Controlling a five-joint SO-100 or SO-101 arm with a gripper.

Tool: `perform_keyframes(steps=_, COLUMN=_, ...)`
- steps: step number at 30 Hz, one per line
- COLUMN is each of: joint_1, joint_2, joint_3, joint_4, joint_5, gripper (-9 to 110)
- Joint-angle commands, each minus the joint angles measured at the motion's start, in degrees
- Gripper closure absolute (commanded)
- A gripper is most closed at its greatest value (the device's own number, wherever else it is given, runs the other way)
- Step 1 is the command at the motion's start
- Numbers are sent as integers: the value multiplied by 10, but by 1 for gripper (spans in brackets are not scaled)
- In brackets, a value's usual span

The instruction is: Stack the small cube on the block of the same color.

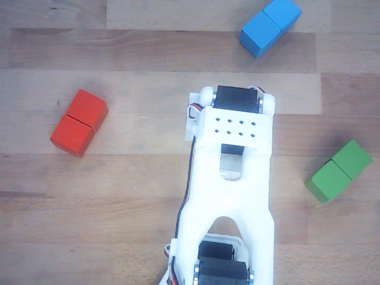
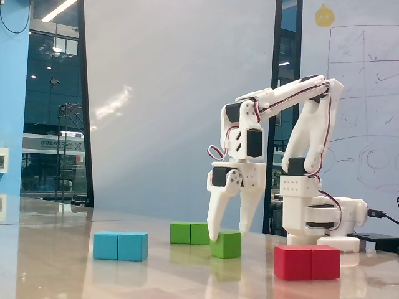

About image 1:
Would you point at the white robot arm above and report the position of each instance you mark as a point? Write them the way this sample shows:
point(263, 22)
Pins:
point(231, 190)

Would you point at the long red block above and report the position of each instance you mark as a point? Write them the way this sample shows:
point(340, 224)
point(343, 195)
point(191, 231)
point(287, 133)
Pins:
point(77, 130)

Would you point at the long blue block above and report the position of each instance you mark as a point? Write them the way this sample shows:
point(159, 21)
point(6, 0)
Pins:
point(261, 32)

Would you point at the long green block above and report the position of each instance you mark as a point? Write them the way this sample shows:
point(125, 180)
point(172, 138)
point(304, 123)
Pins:
point(332, 178)

